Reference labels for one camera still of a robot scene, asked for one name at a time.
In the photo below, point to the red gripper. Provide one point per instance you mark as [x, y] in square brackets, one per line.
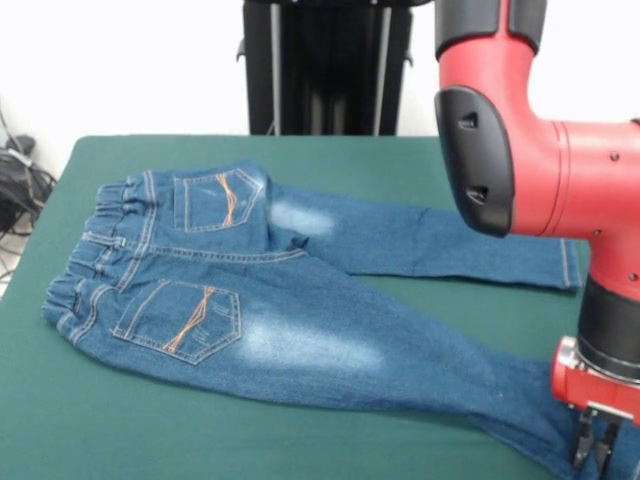
[575, 385]

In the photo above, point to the blue denim jeans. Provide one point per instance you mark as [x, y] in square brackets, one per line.
[300, 310]

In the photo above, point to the dark green table cloth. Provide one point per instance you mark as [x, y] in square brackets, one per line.
[100, 425]

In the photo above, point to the grey chair base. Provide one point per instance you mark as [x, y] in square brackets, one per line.
[22, 145]

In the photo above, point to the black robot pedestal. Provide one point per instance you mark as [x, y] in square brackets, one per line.
[260, 75]

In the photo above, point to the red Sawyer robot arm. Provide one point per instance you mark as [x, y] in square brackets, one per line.
[540, 150]

